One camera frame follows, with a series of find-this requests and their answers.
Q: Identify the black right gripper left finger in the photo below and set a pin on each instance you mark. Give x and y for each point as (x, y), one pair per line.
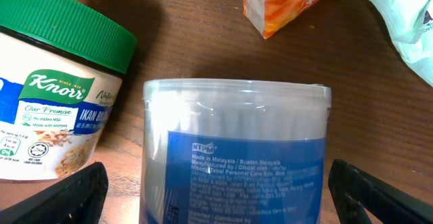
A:
(78, 199)

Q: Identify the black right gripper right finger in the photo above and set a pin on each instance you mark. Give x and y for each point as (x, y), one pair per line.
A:
(356, 193)

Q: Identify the green lid jar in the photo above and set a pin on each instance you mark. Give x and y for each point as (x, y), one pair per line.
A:
(62, 65)

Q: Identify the white cotton swab tub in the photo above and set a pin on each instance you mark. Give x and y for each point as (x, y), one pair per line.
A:
(233, 151)

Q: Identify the mint green wipes pack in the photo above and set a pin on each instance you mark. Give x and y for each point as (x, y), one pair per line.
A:
(409, 23)

